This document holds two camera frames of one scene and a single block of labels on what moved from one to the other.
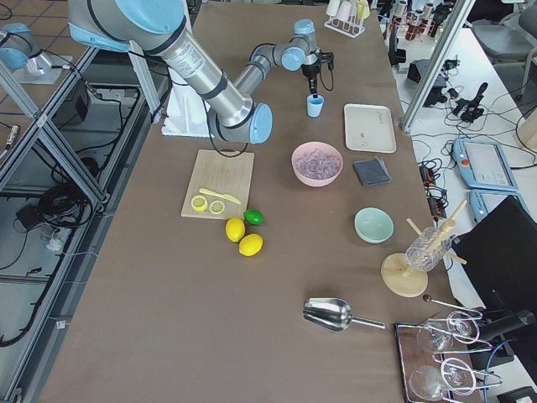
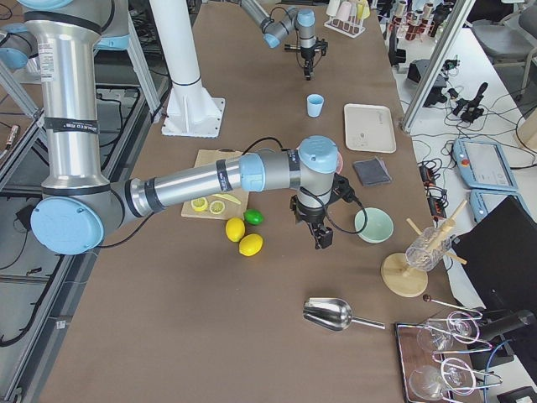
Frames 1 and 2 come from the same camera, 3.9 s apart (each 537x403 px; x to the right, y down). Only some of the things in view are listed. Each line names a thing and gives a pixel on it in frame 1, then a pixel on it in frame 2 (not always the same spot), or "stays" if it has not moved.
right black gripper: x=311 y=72 -> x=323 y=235
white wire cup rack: x=351 y=28 stays
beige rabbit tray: x=369 y=128 stays
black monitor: x=500 y=252 stays
